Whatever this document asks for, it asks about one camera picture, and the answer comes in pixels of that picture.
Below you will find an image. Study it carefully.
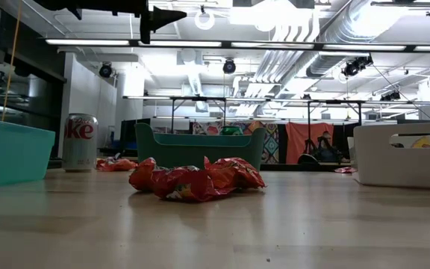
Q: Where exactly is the yellow purple candy bag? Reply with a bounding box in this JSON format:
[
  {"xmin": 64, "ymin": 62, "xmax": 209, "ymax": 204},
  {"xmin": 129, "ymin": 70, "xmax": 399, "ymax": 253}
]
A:
[{"xmin": 411, "ymin": 134, "xmax": 430, "ymax": 149}]

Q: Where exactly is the colourful patterned cloth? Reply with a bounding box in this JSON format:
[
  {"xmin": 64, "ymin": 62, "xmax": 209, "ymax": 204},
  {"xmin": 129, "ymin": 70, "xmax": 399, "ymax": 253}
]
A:
[{"xmin": 191, "ymin": 120, "xmax": 280, "ymax": 164}]

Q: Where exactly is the yellow hanging cable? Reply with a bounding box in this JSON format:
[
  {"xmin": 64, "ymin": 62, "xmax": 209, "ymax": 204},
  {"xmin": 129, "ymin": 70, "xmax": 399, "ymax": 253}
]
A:
[{"xmin": 0, "ymin": 0, "xmax": 24, "ymax": 123}]

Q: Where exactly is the silver Diet Coke can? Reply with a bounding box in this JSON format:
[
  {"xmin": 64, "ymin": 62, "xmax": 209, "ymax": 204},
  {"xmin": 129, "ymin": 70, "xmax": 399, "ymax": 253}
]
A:
[{"xmin": 62, "ymin": 113, "xmax": 99, "ymax": 173}]

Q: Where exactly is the white ring ceiling lamp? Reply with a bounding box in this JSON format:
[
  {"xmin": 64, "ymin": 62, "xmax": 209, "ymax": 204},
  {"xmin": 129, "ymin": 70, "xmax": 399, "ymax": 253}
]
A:
[{"xmin": 194, "ymin": 5, "xmax": 216, "ymax": 31}]

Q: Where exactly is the long background light bar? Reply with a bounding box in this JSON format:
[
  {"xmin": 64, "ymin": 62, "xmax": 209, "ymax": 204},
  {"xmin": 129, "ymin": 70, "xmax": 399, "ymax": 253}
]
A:
[{"xmin": 123, "ymin": 95, "xmax": 430, "ymax": 106}]

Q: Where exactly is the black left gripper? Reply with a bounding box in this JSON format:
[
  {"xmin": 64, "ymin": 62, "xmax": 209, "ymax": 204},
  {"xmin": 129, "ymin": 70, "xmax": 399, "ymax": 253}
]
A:
[{"xmin": 31, "ymin": 0, "xmax": 188, "ymax": 45}]

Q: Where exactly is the black background stand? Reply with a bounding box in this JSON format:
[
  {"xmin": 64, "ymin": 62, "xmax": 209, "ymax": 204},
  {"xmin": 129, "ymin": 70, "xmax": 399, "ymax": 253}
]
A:
[{"xmin": 303, "ymin": 137, "xmax": 319, "ymax": 156}]

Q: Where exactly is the orange hanging cloth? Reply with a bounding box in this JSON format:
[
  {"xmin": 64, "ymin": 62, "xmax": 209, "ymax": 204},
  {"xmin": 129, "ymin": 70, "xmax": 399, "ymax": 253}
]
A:
[{"xmin": 285, "ymin": 122, "xmax": 334, "ymax": 164}]

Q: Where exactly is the silver ventilation duct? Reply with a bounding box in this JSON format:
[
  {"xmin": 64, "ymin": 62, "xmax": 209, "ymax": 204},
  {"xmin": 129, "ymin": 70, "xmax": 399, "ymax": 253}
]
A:
[{"xmin": 306, "ymin": 0, "xmax": 391, "ymax": 78}]

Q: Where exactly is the black ceiling spot lamp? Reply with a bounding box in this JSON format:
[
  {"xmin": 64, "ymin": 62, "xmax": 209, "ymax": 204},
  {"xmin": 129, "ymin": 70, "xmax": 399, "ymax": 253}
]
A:
[
  {"xmin": 99, "ymin": 62, "xmax": 114, "ymax": 78},
  {"xmin": 222, "ymin": 58, "xmax": 237, "ymax": 75}
]

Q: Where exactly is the black domed object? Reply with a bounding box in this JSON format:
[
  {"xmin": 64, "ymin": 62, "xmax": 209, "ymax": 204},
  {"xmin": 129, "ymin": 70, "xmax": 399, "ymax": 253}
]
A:
[{"xmin": 297, "ymin": 153, "xmax": 320, "ymax": 165}]

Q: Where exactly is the white plastic bin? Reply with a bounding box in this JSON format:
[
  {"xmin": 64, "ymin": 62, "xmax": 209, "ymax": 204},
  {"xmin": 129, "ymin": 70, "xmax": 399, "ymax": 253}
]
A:
[{"xmin": 352, "ymin": 122, "xmax": 430, "ymax": 191}]

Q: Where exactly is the black ceiling track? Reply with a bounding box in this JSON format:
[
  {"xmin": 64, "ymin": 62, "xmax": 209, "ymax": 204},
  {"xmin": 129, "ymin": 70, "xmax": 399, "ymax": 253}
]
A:
[{"xmin": 370, "ymin": 1, "xmax": 430, "ymax": 16}]

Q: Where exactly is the orange-red candy bag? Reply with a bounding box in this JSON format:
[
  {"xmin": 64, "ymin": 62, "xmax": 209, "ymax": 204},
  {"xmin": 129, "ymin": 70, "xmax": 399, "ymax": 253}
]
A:
[{"xmin": 203, "ymin": 155, "xmax": 267, "ymax": 191}]

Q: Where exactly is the turquoise plastic bin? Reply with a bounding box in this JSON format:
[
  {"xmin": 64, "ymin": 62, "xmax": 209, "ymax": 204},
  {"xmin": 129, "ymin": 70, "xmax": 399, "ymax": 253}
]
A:
[{"xmin": 0, "ymin": 116, "xmax": 56, "ymax": 190}]

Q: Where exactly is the black frame table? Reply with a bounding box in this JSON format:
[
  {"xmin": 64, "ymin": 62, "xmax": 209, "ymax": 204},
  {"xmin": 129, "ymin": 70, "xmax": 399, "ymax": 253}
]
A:
[
  {"xmin": 307, "ymin": 99, "xmax": 364, "ymax": 165},
  {"xmin": 169, "ymin": 96, "xmax": 227, "ymax": 134}
]

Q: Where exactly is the black overhead light bar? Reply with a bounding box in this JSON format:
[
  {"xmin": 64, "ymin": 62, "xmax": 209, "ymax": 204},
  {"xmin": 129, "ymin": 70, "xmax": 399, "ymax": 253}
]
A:
[{"xmin": 45, "ymin": 37, "xmax": 430, "ymax": 53}]

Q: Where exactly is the black computer monitor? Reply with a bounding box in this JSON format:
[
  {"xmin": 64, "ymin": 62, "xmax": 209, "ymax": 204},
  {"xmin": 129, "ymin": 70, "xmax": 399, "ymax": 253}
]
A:
[{"xmin": 119, "ymin": 118, "xmax": 141, "ymax": 156}]

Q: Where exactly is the black spot lamp cluster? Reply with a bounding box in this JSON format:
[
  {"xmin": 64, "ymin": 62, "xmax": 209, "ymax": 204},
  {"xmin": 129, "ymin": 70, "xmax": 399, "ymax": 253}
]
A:
[{"xmin": 341, "ymin": 55, "xmax": 375, "ymax": 78}]

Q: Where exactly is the person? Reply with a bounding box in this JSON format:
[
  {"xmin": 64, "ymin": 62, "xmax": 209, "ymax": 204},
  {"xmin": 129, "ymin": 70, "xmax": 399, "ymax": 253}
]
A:
[{"xmin": 314, "ymin": 130, "xmax": 345, "ymax": 163}]

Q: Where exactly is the dark green plastic bin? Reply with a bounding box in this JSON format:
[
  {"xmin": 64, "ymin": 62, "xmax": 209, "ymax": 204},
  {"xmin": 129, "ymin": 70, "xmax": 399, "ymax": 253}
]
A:
[{"xmin": 134, "ymin": 122, "xmax": 267, "ymax": 176}]

